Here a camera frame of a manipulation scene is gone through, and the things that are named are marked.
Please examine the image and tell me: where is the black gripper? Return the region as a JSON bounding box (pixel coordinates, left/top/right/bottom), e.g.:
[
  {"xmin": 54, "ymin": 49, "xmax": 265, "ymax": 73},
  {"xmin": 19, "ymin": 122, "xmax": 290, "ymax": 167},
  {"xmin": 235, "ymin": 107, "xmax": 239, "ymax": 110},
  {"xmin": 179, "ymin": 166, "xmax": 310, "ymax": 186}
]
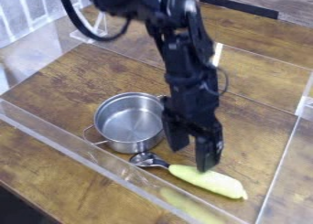
[{"xmin": 161, "ymin": 78, "xmax": 225, "ymax": 173}]

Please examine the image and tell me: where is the green handled metal spoon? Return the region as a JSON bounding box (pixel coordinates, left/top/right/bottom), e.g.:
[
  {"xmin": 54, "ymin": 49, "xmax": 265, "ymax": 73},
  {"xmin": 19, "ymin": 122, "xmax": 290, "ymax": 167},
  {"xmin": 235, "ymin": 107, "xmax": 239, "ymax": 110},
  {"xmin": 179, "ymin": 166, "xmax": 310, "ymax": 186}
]
[{"xmin": 130, "ymin": 152, "xmax": 249, "ymax": 199}]

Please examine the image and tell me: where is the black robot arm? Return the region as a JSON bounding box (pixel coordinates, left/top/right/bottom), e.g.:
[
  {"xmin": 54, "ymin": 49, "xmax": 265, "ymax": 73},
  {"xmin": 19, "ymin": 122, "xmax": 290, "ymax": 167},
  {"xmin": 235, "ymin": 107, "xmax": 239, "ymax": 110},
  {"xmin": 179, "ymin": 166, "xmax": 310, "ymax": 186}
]
[{"xmin": 92, "ymin": 0, "xmax": 223, "ymax": 172}]

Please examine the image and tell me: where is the stainless steel pot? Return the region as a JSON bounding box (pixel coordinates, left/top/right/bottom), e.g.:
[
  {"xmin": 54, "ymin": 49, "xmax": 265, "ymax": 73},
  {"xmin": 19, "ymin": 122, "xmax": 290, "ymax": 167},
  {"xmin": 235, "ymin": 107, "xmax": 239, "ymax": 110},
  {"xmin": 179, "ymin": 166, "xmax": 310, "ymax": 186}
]
[{"xmin": 83, "ymin": 92, "xmax": 163, "ymax": 154}]

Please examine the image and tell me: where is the clear acrylic right barrier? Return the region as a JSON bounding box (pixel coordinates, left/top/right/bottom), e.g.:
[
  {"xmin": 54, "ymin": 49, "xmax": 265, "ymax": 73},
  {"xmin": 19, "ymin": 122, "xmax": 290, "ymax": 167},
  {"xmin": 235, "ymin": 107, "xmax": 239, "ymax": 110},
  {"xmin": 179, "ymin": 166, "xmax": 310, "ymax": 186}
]
[{"xmin": 256, "ymin": 71, "xmax": 313, "ymax": 224}]

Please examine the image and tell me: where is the clear acrylic front barrier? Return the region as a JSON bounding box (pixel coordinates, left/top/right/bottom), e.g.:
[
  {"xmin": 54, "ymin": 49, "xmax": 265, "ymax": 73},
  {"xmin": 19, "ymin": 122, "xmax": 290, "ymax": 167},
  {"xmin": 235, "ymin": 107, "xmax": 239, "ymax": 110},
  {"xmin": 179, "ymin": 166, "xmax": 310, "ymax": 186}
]
[{"xmin": 0, "ymin": 99, "xmax": 249, "ymax": 224}]

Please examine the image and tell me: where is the black strip on table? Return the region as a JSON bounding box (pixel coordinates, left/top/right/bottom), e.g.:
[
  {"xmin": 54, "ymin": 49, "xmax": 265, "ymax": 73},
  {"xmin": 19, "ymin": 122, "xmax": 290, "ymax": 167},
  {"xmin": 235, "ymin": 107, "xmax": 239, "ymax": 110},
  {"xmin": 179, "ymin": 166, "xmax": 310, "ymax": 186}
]
[{"xmin": 199, "ymin": 0, "xmax": 278, "ymax": 19}]

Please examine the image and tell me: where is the black cable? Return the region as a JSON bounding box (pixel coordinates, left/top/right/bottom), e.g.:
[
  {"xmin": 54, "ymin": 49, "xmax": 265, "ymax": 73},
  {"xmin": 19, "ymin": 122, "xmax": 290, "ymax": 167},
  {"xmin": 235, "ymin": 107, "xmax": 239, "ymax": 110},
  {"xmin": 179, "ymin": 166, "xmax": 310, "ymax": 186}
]
[{"xmin": 55, "ymin": 0, "xmax": 134, "ymax": 43}]

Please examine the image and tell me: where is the clear acrylic triangle bracket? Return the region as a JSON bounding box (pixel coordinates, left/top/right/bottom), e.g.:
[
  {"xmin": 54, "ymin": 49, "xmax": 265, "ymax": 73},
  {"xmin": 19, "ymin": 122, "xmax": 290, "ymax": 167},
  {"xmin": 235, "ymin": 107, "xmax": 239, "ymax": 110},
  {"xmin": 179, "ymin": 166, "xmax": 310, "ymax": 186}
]
[{"xmin": 70, "ymin": 8, "xmax": 107, "ymax": 44}]

